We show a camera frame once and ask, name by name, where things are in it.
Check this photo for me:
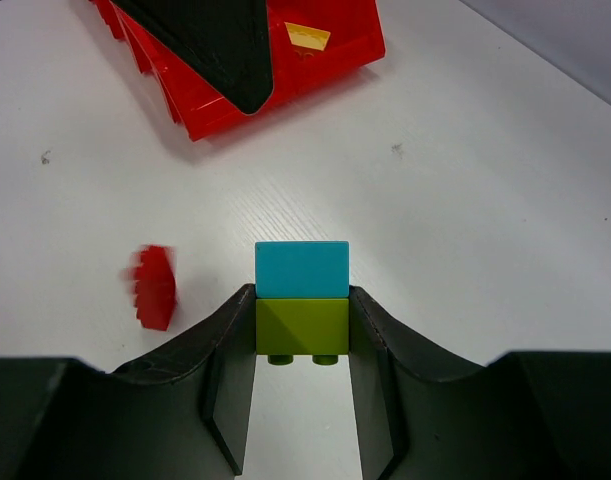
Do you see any green and blue lego stack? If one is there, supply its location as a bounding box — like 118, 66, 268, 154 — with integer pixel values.
254, 241, 350, 366

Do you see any yellow long lego plate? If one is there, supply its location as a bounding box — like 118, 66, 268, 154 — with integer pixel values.
285, 22, 331, 51

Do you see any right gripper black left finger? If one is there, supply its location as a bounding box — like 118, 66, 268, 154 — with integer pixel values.
0, 284, 256, 479

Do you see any red divided bin tray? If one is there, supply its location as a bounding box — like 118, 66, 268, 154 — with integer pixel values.
94, 1, 386, 141

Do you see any red lego brick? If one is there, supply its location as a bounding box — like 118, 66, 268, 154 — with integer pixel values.
120, 244, 178, 332

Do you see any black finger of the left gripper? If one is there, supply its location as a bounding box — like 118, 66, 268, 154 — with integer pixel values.
114, 0, 274, 115

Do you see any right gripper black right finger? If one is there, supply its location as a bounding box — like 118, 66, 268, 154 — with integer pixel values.
349, 287, 611, 479

